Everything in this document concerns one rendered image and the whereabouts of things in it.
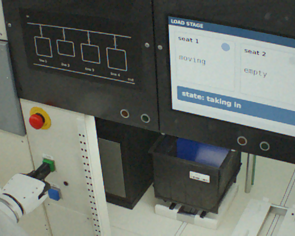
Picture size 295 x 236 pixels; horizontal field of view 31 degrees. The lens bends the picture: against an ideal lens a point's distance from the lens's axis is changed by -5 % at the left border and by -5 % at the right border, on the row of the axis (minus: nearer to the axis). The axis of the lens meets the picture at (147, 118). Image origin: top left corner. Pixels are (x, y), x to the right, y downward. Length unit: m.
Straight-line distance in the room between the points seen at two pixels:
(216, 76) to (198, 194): 0.64
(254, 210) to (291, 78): 0.79
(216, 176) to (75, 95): 0.51
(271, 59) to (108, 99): 0.40
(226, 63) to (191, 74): 0.08
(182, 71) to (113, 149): 0.62
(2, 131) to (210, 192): 0.62
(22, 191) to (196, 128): 0.48
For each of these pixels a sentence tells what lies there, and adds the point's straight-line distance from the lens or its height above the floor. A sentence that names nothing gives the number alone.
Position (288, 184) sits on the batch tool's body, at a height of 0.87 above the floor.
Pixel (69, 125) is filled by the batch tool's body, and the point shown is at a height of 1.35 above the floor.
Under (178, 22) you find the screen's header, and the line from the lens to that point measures 1.06.
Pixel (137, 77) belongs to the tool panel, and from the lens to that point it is 1.17.
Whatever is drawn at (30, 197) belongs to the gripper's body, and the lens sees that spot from 1.37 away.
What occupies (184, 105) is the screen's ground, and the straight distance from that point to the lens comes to 1.15.
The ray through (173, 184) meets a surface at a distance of 1.67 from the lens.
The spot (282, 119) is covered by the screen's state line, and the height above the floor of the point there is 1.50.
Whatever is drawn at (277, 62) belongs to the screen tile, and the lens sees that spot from 1.02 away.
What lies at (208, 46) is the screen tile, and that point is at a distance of 1.06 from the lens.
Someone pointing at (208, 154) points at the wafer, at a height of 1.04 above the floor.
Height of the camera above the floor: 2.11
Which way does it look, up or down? 34 degrees down
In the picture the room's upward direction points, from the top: 4 degrees counter-clockwise
